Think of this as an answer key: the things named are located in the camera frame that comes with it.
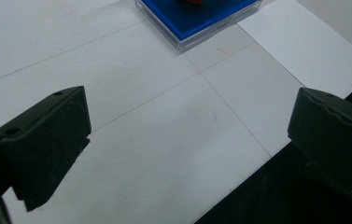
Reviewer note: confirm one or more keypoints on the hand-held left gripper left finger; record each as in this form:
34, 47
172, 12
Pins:
49, 140

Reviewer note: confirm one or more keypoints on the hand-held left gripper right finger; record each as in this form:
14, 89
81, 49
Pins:
332, 133

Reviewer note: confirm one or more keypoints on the large white table cover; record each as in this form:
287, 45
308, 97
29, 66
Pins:
152, 124

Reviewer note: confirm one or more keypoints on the white paper sheet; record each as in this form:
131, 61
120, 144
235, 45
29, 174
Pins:
304, 46

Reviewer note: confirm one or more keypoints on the red stamp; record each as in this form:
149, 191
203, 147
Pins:
193, 1

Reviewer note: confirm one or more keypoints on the clear box with blue pad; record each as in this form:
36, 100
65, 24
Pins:
195, 18

